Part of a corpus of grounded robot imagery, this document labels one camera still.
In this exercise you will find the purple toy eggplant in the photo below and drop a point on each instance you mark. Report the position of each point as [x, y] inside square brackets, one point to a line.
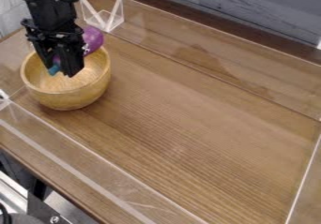
[94, 40]

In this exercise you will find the clear acrylic corner bracket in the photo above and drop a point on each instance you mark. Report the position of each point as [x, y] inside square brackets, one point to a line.
[104, 20]

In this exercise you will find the black metal table bracket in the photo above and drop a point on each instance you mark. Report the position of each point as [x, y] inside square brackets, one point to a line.
[39, 210]

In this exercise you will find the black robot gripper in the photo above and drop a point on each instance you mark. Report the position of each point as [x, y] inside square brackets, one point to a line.
[53, 33]

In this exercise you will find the brown wooden bowl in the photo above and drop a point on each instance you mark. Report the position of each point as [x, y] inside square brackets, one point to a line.
[63, 93]

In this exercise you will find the clear acrylic tray wall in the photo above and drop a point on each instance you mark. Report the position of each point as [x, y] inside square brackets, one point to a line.
[205, 136]

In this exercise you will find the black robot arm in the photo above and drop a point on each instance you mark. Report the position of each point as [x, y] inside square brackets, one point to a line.
[55, 35]

